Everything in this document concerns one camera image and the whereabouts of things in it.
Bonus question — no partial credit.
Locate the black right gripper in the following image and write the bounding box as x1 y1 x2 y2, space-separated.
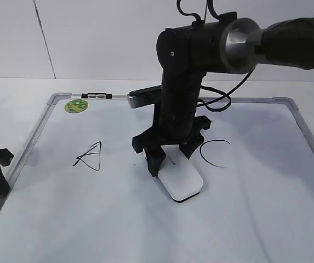
132 70 210 177

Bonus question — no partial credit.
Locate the white rectangular board eraser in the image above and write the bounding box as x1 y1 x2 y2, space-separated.
157 148 203 203

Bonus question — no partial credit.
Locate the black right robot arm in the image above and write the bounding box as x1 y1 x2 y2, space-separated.
130 12 314 176

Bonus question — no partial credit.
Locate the round green sticker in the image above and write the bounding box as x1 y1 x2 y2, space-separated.
64 99 89 113

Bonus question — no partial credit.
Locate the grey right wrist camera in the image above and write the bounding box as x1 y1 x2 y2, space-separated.
127 85 162 108

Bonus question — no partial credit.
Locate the white board with grey frame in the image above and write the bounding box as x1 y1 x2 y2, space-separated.
0 93 314 262

